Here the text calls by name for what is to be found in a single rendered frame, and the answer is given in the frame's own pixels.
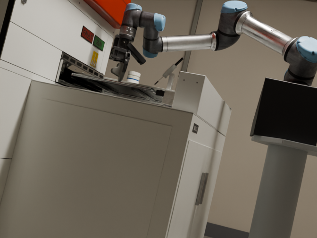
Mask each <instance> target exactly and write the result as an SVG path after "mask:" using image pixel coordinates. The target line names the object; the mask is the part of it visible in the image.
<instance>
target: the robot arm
mask: <svg viewBox="0 0 317 238"><path fill-rule="evenodd" d="M220 12H221V14H220V19H219V24H218V30H217V31H212V32H211V33H209V34H191V35H174V36H159V32H160V31H161V32H162V31H163V30H164V27H165V22H166V18H165V16H164V15H161V14H157V13H150V12H146V11H142V8H141V6H139V5H137V4H134V3H129V4H127V6H126V8H125V11H124V16H123V20H122V24H121V28H120V32H119V34H117V35H115V38H114V43H113V47H112V48H111V52H110V56H109V59H110V60H113V61H116V62H120V63H118V64H117V66H116V67H115V68H112V69H111V73H112V74H114V75H116V76H117V77H118V82H121V81H122V80H123V77H124V75H125V72H126V69H127V66H128V62H129V59H130V56H131V55H132V56H133V57H134V58H135V59H136V60H137V62H138V63H139V64H140V65H142V64H144V63H145V62H146V59H145V58H144V57H143V56H142V55H141V54H140V53H139V52H138V51H137V50H136V48H135V47H134V46H133V45H132V44H131V43H133V42H134V38H135V35H136V31H137V27H141V28H144V31H143V46H142V47H143V55H144V56H145V57H147V58H154V57H157V55H158V53H159V52H170V51H192V50H207V49H211V50H212V51H219V50H223V49H226V48H228V47H230V46H232V45H233V44H235V43H236V42H237V41H238V40H239V38H240V36H241V34H245V35H247V36H249V37H250V38H252V39H254V40H256V41H257V42H259V43H261V44H263V45H264V46H266V47H268V48H270V49H272V50H273V51H275V52H277V53H279V54H281V55H282V56H283V59H284V61H286V62H287V63H289V64H290V65H289V68H288V69H287V71H286V73H285V75H284V81H286V82H291V83H296V84H301V85H307V86H311V85H312V82H313V79H314V77H315V74H316V72H317V40H316V39H314V38H312V37H310V38H309V37H308V36H303V37H300V38H299V37H296V38H291V37H290V36H288V35H286V34H284V33H282V32H280V31H278V30H276V29H275V28H273V27H271V26H269V25H267V24H265V23H263V22H262V21H260V20H258V19H256V18H254V17H253V14H252V13H251V12H250V11H248V10H247V4H246V3H244V2H242V1H237V0H232V1H227V2H225V3H224V4H223V5H222V9H221V11H220ZM124 42H125V43H124Z"/></svg>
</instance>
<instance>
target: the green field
mask: <svg viewBox="0 0 317 238"><path fill-rule="evenodd" d="M94 45H96V46H97V47H99V48H100V49H101V50H103V47H104V42H103V41H102V40H101V39H99V38H98V37H97V36H95V40H94Z"/></svg>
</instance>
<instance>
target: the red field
mask: <svg viewBox="0 0 317 238"><path fill-rule="evenodd" d="M82 36H83V37H84V38H86V39H87V40H89V41H90V42H92V40H93V36H94V34H93V33H91V32H90V31H89V30H87V29H86V28H85V27H83V32H82Z"/></svg>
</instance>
